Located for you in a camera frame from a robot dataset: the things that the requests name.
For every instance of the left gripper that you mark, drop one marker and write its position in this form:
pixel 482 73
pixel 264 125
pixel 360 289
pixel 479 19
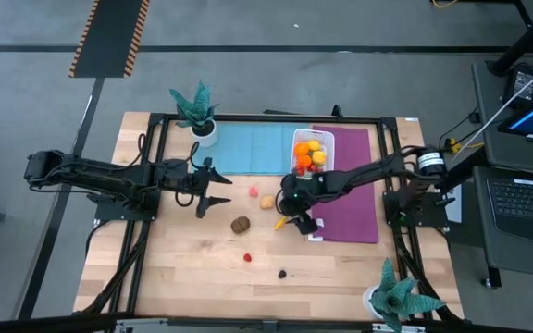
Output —
pixel 192 180

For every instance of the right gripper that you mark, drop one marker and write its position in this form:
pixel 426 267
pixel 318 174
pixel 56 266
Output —
pixel 308 225

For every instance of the tan toy potato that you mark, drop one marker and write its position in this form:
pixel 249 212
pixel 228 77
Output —
pixel 267 202

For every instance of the pink toy peach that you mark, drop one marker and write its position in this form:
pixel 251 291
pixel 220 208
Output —
pixel 253 192

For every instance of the brown toy kiwi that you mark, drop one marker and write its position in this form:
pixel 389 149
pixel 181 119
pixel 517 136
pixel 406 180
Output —
pixel 240 225

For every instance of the red toy raspberry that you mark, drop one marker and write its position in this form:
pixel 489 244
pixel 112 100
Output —
pixel 247 257

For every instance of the textured orange toy tangerine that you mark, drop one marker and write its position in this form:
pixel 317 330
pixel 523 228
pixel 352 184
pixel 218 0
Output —
pixel 304 161

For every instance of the yellow toy pepper green stem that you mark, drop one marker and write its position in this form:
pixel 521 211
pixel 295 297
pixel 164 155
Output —
pixel 318 158

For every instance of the smooth orange toy fruit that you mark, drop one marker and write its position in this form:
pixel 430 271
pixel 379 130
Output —
pixel 301 149

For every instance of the yellow toy lemon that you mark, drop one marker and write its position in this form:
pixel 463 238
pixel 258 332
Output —
pixel 313 145

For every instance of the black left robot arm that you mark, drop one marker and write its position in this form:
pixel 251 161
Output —
pixel 104 178

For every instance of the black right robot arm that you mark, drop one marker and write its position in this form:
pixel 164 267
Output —
pixel 368 178

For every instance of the white cloth tag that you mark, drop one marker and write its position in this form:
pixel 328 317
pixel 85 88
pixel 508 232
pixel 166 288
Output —
pixel 320 223

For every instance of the white paper label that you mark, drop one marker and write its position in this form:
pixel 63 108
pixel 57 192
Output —
pixel 315 238

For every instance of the light blue cloth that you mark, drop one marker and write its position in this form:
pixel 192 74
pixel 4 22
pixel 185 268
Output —
pixel 248 148

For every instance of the purple cloth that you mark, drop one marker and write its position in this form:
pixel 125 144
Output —
pixel 354 217

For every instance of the artificial green plant white pot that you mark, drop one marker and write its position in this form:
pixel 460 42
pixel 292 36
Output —
pixel 393 300
pixel 202 122

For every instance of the white perforated plastic basket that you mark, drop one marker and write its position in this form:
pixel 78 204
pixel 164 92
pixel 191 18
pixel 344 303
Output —
pixel 324 137

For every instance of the black orange-striped floor mat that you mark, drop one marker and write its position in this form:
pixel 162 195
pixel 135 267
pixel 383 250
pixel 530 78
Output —
pixel 109 37

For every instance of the black desk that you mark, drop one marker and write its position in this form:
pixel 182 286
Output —
pixel 488 92

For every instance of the black laptop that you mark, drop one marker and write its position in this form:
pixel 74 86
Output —
pixel 525 199

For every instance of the white rod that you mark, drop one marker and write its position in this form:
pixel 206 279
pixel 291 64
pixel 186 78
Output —
pixel 511 104

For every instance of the black power adapter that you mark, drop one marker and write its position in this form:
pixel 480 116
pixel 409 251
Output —
pixel 521 85

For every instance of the black stand leg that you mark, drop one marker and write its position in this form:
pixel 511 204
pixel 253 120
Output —
pixel 525 41

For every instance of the black aluminium table frame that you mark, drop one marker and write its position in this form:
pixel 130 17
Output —
pixel 271 118

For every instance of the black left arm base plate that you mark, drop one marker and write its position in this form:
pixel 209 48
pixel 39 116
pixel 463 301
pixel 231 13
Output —
pixel 109 213

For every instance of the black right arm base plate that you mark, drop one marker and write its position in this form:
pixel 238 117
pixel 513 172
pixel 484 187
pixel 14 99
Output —
pixel 426 217

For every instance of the grey metal rail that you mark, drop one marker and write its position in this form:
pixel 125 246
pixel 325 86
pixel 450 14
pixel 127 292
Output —
pixel 146 327

